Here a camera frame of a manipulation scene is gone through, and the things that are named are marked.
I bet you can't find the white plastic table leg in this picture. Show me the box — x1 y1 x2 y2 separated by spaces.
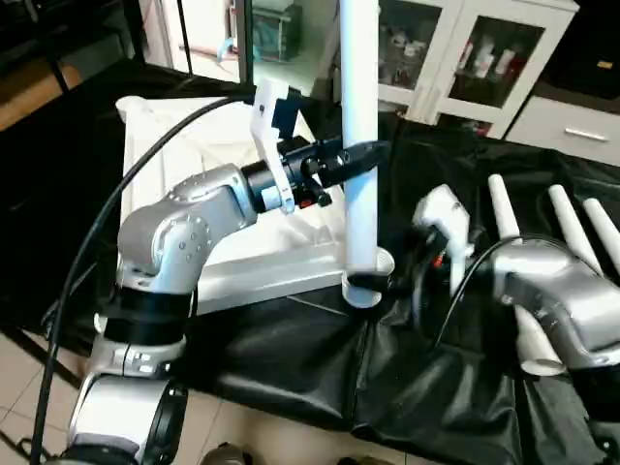
583 197 620 277
486 174 566 378
337 0 396 309
548 184 590 245

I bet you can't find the white plastic table top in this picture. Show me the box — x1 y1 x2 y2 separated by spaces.
93 92 396 316

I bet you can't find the black table mat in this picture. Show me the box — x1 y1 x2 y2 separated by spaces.
0 58 620 465

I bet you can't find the teal plastic stool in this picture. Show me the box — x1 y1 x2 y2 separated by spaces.
250 5 303 65

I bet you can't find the white glass door cabinet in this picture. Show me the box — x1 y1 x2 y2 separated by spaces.
329 0 580 139

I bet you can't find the white drawer unit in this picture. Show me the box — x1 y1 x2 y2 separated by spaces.
504 92 620 168

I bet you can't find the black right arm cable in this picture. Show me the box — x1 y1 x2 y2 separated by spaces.
412 232 543 350

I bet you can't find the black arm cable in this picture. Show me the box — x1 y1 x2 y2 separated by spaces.
29 95 258 465
412 232 543 350

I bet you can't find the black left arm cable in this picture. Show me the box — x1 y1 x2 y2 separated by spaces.
29 95 258 465

